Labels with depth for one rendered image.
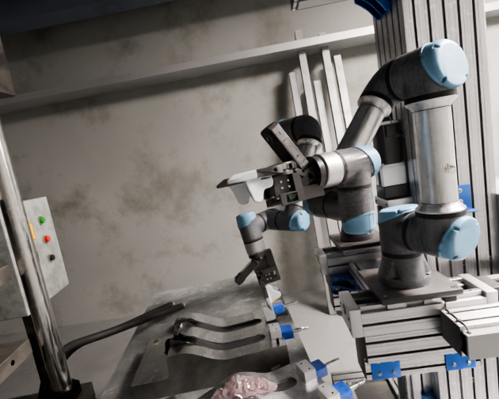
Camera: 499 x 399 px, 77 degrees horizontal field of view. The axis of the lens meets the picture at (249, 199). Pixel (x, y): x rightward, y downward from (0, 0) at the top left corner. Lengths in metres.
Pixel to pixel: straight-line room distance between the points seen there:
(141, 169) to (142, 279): 1.17
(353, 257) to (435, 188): 0.70
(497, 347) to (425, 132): 0.58
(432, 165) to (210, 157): 2.54
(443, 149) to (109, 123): 3.09
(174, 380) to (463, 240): 0.91
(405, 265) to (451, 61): 0.54
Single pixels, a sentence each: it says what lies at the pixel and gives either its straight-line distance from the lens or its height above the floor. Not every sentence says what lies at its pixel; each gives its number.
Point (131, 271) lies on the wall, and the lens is 3.68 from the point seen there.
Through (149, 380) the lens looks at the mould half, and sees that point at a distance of 1.18.
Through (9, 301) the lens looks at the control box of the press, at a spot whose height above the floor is 1.14.
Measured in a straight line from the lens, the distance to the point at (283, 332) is 1.14.
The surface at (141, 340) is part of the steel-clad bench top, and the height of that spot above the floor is 0.80.
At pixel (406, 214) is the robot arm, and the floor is 1.26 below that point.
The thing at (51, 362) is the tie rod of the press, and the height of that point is 0.94.
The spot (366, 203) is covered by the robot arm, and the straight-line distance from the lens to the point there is 0.73.
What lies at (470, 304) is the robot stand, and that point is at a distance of 1.16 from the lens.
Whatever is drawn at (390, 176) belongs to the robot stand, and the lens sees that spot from 1.26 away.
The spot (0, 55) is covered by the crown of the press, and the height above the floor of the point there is 1.93.
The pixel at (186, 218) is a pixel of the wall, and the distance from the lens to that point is 3.33.
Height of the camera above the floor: 1.49
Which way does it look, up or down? 8 degrees down
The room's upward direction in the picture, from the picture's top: 10 degrees counter-clockwise
